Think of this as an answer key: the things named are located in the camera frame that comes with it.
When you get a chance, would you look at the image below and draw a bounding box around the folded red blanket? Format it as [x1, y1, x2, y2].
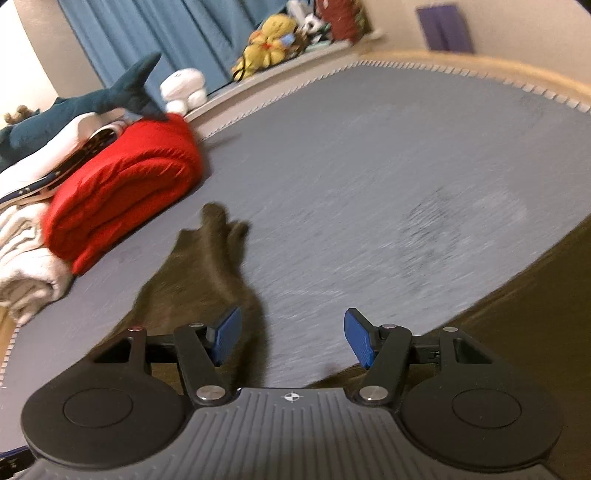
[41, 113, 206, 277]

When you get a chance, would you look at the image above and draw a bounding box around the dark red cushion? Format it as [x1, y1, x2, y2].
[320, 0, 364, 43]

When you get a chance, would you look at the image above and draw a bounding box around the blue curtain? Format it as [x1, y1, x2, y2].
[58, 0, 296, 100]

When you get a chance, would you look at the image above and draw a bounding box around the white pillow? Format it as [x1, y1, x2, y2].
[0, 111, 129, 185]

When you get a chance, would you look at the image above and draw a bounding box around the yellow bear plush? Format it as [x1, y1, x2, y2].
[231, 14, 297, 82]

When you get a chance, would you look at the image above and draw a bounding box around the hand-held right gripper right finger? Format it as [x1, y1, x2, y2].
[344, 308, 498, 409]

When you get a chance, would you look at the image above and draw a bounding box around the white plush toy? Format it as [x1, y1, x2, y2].
[159, 68, 208, 116]

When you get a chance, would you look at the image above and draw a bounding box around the blue shark plush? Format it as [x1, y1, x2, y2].
[0, 52, 167, 171]

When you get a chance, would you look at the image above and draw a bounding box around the dark olive corduroy blanket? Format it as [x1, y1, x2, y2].
[124, 202, 591, 462]

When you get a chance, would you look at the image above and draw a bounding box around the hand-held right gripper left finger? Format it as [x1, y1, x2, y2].
[92, 305, 243, 409]

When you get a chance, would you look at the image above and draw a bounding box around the grey quilted mattress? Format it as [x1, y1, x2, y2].
[0, 58, 591, 457]

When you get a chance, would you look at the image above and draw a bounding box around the purple hanging cloth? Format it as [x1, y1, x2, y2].
[416, 4, 476, 54]

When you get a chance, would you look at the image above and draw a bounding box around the wooden bed frame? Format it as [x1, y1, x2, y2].
[355, 44, 591, 114]

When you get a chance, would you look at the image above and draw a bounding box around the panda plush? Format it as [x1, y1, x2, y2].
[295, 10, 325, 37]

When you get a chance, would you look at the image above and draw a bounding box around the small brown plush toy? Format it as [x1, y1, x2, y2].
[2, 105, 36, 126]

